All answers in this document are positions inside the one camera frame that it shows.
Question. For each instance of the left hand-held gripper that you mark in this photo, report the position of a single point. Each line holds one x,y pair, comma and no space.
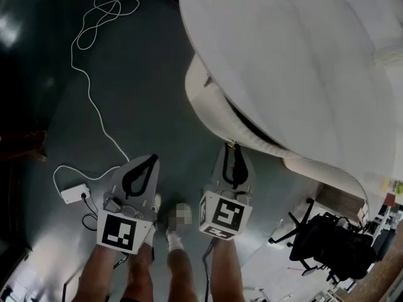
118,231

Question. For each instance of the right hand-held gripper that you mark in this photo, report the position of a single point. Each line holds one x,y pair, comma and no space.
225,215

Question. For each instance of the person's right forearm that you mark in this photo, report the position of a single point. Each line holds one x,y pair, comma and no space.
226,272

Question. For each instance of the small brass drawer key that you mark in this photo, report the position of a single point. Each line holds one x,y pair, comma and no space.
232,144

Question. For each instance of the person's left white shoe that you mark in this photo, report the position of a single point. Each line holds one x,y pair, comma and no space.
157,204

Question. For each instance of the person's white shoe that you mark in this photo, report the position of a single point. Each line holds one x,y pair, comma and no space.
180,217
157,204

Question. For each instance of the person's right white shoe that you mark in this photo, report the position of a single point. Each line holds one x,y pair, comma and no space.
180,217

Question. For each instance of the white power adapter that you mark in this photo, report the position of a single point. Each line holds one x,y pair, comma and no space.
74,193

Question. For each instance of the person's left leg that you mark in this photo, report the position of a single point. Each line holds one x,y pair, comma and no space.
138,272

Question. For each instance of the person's leg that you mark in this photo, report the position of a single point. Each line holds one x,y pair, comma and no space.
181,275
138,272

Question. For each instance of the white ribbed cabinet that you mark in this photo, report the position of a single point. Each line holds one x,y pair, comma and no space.
327,175

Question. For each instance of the person's right leg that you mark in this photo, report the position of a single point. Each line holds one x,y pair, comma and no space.
181,275

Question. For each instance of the dark wooden furniture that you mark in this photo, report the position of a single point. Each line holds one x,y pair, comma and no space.
22,146

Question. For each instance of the black office chair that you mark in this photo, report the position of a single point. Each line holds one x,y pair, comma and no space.
333,247

